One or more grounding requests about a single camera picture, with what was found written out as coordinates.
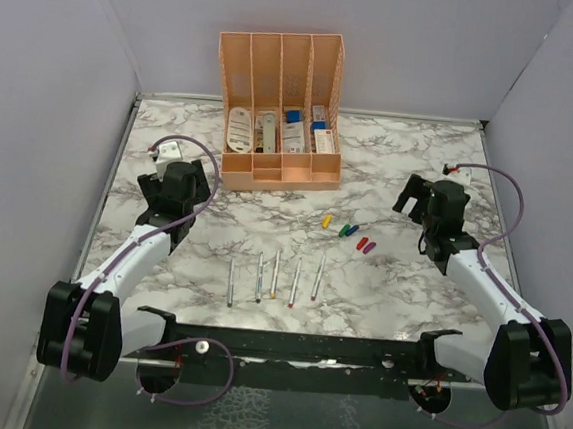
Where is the blue pen cap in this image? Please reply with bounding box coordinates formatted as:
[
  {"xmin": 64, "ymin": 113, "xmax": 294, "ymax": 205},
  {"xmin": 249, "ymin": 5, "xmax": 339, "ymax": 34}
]
[{"xmin": 345, "ymin": 225, "xmax": 360, "ymax": 237}]

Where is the green pen cap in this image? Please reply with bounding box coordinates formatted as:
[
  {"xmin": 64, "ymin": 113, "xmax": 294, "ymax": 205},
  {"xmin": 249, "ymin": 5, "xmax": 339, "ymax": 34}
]
[{"xmin": 339, "ymin": 224, "xmax": 351, "ymax": 237}]

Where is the green white pen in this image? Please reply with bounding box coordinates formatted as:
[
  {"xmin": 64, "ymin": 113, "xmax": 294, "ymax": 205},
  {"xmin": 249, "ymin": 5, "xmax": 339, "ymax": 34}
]
[{"xmin": 226, "ymin": 258, "xmax": 235, "ymax": 308}]

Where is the blue white pen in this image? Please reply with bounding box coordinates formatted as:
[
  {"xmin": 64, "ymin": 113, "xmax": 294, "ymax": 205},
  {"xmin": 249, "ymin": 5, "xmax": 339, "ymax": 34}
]
[{"xmin": 255, "ymin": 252, "xmax": 264, "ymax": 303}]

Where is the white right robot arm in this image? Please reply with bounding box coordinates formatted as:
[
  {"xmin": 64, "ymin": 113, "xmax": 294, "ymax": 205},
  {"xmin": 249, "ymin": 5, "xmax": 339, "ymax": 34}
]
[{"xmin": 392, "ymin": 174, "xmax": 572, "ymax": 413}]

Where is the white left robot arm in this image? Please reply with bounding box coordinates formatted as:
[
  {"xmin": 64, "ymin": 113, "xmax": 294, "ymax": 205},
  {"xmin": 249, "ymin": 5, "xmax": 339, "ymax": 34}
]
[{"xmin": 36, "ymin": 160, "xmax": 214, "ymax": 382}]

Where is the red pen cap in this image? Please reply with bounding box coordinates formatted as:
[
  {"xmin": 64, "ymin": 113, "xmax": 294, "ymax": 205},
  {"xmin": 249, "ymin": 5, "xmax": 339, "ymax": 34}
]
[{"xmin": 356, "ymin": 236, "xmax": 369, "ymax": 250}]

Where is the magenta pen cap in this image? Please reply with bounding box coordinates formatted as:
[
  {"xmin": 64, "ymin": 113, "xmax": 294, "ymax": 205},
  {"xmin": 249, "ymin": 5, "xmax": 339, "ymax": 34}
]
[{"xmin": 363, "ymin": 242, "xmax": 376, "ymax": 254}]

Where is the yellow pen cap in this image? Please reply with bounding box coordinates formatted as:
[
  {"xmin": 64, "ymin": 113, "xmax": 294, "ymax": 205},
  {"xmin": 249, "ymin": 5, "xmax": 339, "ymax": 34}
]
[{"xmin": 322, "ymin": 215, "xmax": 333, "ymax": 229}]

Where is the yellow tipped white pen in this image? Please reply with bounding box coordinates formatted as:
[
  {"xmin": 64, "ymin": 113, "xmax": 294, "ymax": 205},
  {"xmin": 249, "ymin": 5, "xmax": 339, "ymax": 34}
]
[{"xmin": 269, "ymin": 250, "xmax": 281, "ymax": 300}]

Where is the magenta tipped white pen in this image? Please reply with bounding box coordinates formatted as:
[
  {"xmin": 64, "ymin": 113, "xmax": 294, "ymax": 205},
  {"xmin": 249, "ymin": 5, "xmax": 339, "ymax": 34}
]
[{"xmin": 310, "ymin": 253, "xmax": 326, "ymax": 301}]

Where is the red tipped white pen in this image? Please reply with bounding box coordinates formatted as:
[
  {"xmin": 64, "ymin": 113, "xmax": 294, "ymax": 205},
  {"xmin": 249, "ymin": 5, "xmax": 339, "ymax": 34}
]
[{"xmin": 288, "ymin": 257, "xmax": 303, "ymax": 308}]

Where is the white oval packaged item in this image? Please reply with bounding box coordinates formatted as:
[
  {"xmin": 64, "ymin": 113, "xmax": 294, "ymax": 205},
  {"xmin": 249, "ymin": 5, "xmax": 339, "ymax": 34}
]
[{"xmin": 226, "ymin": 107, "xmax": 253, "ymax": 154}]

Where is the grey metal flat tool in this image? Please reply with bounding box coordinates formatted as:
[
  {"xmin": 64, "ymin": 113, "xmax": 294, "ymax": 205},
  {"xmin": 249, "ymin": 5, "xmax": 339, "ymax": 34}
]
[{"xmin": 255, "ymin": 111, "xmax": 277, "ymax": 154}]

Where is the white box blue lid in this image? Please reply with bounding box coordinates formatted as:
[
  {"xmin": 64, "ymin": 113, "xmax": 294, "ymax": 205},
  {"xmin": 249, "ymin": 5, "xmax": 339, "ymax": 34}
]
[{"xmin": 282, "ymin": 106, "xmax": 307, "ymax": 154}]

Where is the peach plastic desk organizer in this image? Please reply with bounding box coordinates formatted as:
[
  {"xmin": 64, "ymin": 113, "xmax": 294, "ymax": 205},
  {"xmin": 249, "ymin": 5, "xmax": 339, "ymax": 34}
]
[{"xmin": 218, "ymin": 32, "xmax": 345, "ymax": 191}]

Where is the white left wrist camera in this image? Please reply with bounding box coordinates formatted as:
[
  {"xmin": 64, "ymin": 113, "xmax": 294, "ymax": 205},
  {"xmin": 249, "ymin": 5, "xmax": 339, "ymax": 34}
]
[{"xmin": 150, "ymin": 140, "xmax": 183, "ymax": 179}]

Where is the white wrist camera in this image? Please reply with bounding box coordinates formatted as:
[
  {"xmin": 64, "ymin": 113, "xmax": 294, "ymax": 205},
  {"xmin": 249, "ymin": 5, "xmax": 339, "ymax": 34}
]
[
  {"xmin": 150, "ymin": 140, "xmax": 183, "ymax": 179},
  {"xmin": 442, "ymin": 164, "xmax": 473, "ymax": 187}
]

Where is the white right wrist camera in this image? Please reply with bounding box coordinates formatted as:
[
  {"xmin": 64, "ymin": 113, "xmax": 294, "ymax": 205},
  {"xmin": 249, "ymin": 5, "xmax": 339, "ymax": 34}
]
[{"xmin": 442, "ymin": 164, "xmax": 473, "ymax": 187}]

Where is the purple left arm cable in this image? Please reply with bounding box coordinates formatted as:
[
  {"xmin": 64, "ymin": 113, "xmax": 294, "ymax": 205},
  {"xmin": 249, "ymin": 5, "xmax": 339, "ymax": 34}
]
[{"xmin": 58, "ymin": 126, "xmax": 224, "ymax": 396}]

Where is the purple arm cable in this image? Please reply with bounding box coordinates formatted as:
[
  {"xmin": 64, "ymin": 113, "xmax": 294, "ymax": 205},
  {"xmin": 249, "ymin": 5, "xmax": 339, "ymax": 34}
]
[
  {"xmin": 437, "ymin": 161, "xmax": 573, "ymax": 417},
  {"xmin": 58, "ymin": 126, "xmax": 224, "ymax": 396}
]

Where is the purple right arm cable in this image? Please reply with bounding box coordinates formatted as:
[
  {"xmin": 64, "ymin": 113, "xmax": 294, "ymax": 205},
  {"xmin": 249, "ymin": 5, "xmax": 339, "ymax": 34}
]
[{"xmin": 437, "ymin": 161, "xmax": 573, "ymax": 417}]

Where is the black metal base frame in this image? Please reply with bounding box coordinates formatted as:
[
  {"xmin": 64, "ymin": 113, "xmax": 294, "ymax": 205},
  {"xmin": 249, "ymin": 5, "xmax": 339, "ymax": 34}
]
[{"xmin": 122, "ymin": 306, "xmax": 468, "ymax": 400}]

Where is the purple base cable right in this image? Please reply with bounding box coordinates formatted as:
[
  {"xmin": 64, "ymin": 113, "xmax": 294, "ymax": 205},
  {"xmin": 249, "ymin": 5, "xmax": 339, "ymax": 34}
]
[{"xmin": 413, "ymin": 400, "xmax": 509, "ymax": 429}]

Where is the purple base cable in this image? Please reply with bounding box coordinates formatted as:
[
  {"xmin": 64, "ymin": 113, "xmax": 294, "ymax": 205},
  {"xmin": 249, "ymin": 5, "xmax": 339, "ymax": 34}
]
[
  {"xmin": 413, "ymin": 400, "xmax": 509, "ymax": 429},
  {"xmin": 132, "ymin": 331, "xmax": 238, "ymax": 411}
]

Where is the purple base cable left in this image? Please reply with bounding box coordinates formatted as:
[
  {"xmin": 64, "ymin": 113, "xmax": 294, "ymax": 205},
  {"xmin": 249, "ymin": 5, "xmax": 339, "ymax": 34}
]
[{"xmin": 132, "ymin": 331, "xmax": 238, "ymax": 411}]

